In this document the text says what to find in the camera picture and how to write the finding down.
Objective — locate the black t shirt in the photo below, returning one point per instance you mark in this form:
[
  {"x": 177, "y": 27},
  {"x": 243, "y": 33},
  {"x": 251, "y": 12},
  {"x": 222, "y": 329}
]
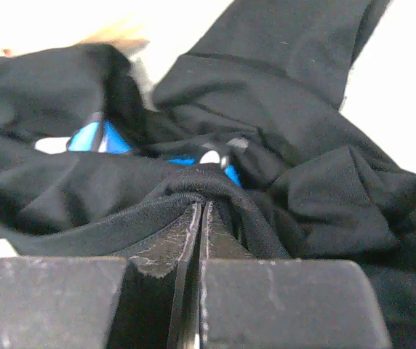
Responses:
[{"x": 248, "y": 119}]

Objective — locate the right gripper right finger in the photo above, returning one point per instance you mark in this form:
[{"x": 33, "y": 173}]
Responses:
[{"x": 246, "y": 302}]

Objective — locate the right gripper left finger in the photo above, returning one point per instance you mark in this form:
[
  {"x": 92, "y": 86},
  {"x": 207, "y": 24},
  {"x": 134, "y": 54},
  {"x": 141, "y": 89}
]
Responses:
[{"x": 147, "y": 298}]

